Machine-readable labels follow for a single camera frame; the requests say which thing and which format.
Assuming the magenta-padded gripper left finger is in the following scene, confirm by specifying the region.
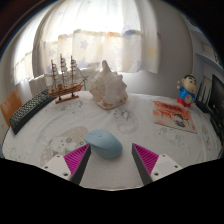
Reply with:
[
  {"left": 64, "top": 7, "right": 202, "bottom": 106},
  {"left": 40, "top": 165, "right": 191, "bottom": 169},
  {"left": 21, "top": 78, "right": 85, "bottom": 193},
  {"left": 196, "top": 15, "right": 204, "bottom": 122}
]
[{"left": 41, "top": 143, "right": 92, "bottom": 186}]

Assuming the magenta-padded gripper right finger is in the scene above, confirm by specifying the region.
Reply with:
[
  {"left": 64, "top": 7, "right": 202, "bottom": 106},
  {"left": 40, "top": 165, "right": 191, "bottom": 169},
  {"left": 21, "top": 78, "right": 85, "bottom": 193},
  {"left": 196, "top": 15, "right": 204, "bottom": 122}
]
[{"left": 131, "top": 142, "right": 184, "bottom": 186}]

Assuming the light blue computer mouse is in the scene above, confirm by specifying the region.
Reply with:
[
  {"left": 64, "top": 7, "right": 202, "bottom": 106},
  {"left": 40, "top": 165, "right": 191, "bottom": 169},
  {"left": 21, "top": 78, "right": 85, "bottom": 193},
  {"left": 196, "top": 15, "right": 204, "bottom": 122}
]
[{"left": 83, "top": 129, "right": 124, "bottom": 160}]

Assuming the red printed mouse pad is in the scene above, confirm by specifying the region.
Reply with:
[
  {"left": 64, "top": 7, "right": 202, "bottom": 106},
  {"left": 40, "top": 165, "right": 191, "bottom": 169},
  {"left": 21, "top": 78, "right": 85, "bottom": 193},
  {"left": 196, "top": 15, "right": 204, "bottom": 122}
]
[{"left": 151, "top": 100, "right": 198, "bottom": 135}]

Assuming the white printed tablecloth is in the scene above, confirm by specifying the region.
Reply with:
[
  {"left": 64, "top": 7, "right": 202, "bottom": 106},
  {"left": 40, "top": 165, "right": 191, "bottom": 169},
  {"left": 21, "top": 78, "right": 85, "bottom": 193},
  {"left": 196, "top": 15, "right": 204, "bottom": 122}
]
[{"left": 1, "top": 90, "right": 223, "bottom": 191}]

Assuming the black computer keyboard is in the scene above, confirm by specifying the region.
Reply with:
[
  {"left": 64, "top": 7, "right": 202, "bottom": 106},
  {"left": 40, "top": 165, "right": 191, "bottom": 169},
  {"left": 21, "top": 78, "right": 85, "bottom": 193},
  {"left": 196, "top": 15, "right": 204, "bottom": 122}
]
[{"left": 8, "top": 89, "right": 55, "bottom": 136}]

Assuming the wooden sailing ship model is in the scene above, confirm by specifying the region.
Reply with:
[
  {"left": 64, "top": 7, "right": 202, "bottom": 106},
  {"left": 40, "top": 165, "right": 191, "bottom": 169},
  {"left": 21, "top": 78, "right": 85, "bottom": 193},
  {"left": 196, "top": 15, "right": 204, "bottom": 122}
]
[{"left": 46, "top": 53, "right": 90, "bottom": 105}]

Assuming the black router with antennas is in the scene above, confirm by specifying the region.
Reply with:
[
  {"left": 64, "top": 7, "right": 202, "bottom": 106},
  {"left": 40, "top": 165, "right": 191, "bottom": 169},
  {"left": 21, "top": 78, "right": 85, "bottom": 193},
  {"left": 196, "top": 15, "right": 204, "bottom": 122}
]
[{"left": 194, "top": 79, "right": 213, "bottom": 114}]

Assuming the large white conch shell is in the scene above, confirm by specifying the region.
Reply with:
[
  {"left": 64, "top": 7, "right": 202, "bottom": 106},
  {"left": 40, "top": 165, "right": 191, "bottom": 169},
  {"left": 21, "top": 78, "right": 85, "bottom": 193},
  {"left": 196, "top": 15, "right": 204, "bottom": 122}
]
[{"left": 88, "top": 59, "right": 129, "bottom": 110}]

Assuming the cartoon boy figure toy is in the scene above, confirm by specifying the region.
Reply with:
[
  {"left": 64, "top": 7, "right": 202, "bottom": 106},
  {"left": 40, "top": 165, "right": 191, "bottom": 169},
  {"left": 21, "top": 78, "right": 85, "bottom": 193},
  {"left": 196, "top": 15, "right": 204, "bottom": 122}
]
[{"left": 176, "top": 74, "right": 198, "bottom": 108}]

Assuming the orange wooden chair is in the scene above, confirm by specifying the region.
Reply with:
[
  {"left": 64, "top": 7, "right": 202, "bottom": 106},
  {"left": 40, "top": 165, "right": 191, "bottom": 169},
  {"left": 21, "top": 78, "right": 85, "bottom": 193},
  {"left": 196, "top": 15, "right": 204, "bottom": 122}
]
[{"left": 0, "top": 87, "right": 24, "bottom": 129}]

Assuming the black computer monitor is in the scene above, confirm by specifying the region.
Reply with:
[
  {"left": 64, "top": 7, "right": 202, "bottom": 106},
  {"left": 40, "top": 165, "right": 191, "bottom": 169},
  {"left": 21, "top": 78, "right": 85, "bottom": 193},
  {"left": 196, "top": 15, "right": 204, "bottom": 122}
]
[{"left": 207, "top": 73, "right": 224, "bottom": 118}]

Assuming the white star-print curtain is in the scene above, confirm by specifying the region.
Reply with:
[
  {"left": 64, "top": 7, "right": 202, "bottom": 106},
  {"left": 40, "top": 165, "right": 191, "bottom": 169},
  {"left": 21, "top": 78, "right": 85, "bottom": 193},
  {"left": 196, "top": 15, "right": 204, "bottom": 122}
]
[{"left": 13, "top": 0, "right": 162, "bottom": 85}]

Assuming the white wall shelf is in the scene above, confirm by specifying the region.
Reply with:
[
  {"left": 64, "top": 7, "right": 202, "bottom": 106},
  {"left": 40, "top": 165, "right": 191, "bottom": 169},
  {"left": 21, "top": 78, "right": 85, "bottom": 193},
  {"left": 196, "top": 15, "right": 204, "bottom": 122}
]
[{"left": 194, "top": 29, "right": 224, "bottom": 77}]

